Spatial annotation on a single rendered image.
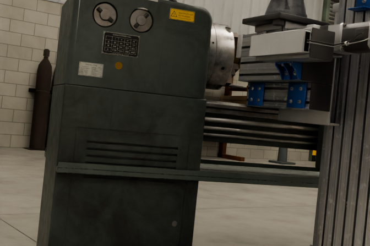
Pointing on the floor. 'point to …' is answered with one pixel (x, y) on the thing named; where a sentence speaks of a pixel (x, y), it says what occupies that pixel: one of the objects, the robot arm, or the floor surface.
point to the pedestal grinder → (282, 157)
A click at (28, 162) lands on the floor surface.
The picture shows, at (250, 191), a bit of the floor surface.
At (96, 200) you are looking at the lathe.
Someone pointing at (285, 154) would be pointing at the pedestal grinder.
